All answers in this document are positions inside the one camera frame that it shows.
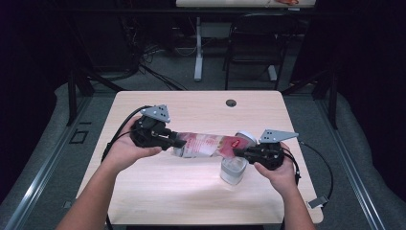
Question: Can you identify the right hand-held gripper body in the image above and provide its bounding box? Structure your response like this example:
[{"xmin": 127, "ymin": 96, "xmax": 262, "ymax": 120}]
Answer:
[{"xmin": 248, "ymin": 128, "xmax": 300, "ymax": 171}]

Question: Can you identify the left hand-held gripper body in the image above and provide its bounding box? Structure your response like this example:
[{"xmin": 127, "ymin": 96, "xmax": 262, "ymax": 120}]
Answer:
[{"xmin": 129, "ymin": 103, "xmax": 175, "ymax": 151}]

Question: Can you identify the translucent cup with handle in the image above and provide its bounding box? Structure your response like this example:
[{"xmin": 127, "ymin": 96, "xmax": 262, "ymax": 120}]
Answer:
[{"xmin": 219, "ymin": 155, "xmax": 250, "ymax": 186}]

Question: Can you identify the person's right hand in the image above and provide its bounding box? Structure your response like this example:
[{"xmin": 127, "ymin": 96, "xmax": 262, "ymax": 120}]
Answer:
[{"xmin": 254, "ymin": 142, "xmax": 300, "ymax": 196}]

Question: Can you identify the person's left hand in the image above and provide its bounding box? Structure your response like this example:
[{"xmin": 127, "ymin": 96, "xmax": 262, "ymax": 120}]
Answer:
[{"xmin": 101, "ymin": 116, "xmax": 163, "ymax": 173}]

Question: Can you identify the black square floor outlet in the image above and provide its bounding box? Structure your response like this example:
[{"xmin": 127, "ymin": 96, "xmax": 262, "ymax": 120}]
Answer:
[{"xmin": 69, "ymin": 128, "xmax": 90, "ymax": 145}]

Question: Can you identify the white desk leg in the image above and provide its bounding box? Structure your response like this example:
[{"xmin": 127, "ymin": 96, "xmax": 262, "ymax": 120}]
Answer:
[
  {"xmin": 193, "ymin": 16, "xmax": 204, "ymax": 82},
  {"xmin": 267, "ymin": 64, "xmax": 279, "ymax": 81}
]

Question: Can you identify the black metal stand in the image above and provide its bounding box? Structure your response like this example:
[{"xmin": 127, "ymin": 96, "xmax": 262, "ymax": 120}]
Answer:
[
  {"xmin": 281, "ymin": 68, "xmax": 339, "ymax": 130},
  {"xmin": 65, "ymin": 68, "xmax": 127, "ymax": 127}
]

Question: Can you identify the black folding chair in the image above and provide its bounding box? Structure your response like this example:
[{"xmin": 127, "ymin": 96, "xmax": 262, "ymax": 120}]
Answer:
[{"xmin": 222, "ymin": 12, "xmax": 301, "ymax": 91}]

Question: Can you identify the background wooden desk top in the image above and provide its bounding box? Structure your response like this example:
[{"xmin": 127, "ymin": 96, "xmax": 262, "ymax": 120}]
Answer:
[{"xmin": 175, "ymin": 0, "xmax": 315, "ymax": 9}]

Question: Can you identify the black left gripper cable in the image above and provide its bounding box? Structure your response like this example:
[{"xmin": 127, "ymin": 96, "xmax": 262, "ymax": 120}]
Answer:
[{"xmin": 101, "ymin": 104, "xmax": 153, "ymax": 230}]

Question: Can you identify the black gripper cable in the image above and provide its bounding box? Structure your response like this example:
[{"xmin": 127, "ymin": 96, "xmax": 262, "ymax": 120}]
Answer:
[
  {"xmin": 101, "ymin": 104, "xmax": 153, "ymax": 230},
  {"xmin": 280, "ymin": 140, "xmax": 335, "ymax": 230}
]

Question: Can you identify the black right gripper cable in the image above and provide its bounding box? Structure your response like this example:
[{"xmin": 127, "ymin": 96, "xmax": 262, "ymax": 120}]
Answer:
[{"xmin": 280, "ymin": 140, "xmax": 335, "ymax": 230}]

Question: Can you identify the aluminium floor rail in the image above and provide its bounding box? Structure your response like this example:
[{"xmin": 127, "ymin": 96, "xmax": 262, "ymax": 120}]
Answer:
[
  {"xmin": 314, "ymin": 95, "xmax": 387, "ymax": 230},
  {"xmin": 3, "ymin": 95, "xmax": 92, "ymax": 230}
]

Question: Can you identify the bundle of black floor cables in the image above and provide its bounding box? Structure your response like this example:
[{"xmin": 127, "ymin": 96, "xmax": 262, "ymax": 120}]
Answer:
[{"xmin": 121, "ymin": 15, "xmax": 190, "ymax": 92}]

